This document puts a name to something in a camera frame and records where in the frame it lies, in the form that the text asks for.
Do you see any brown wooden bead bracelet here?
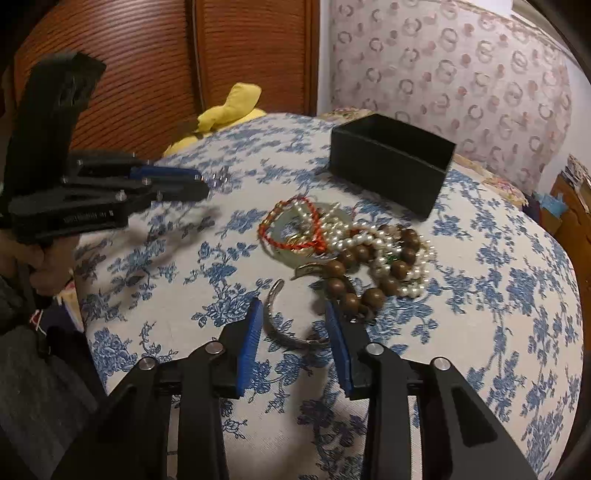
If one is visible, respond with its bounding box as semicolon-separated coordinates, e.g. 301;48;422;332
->
322;227;423;319

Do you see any white pearl necklace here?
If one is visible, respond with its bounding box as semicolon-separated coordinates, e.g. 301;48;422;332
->
287;202;438;298

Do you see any red orange beaded bracelet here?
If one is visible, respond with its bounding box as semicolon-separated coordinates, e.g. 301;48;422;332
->
256;195;327;255

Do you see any pale green jade bangle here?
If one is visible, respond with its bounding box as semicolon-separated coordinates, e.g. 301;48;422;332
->
267;200;353;267

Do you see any black jewelry box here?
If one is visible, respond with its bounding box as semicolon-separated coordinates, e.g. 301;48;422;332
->
329;114;456;220

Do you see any left hand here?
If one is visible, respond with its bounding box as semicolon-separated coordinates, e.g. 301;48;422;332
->
1;231;80;296

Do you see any small silver earring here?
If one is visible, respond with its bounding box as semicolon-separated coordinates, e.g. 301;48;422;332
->
207;166;231;189

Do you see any yellow Pikachu plush toy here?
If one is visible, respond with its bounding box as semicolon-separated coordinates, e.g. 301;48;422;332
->
162;82;266;158

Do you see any brown wooden louvered wardrobe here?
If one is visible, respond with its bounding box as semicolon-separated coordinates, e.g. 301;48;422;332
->
13;0;320;159

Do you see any wooden sideboard cabinet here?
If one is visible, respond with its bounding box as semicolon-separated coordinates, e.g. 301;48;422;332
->
540;172;591;296

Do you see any pink circle patterned curtain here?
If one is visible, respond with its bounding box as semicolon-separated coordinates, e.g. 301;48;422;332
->
331;1;573;193

